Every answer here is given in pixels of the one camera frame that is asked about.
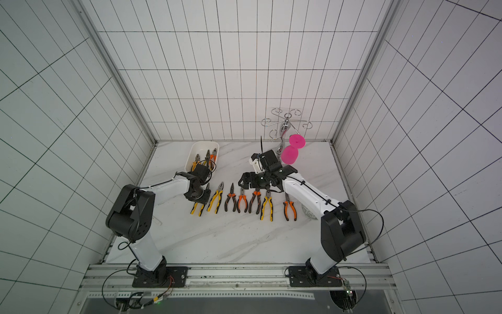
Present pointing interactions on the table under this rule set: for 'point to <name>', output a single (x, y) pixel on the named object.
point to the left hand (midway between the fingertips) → (200, 201)
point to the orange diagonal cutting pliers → (256, 193)
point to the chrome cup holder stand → (285, 125)
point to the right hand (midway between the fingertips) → (240, 184)
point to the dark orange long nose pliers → (231, 194)
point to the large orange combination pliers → (212, 159)
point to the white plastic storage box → (200, 148)
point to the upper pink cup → (297, 140)
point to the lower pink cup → (289, 154)
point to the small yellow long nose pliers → (195, 163)
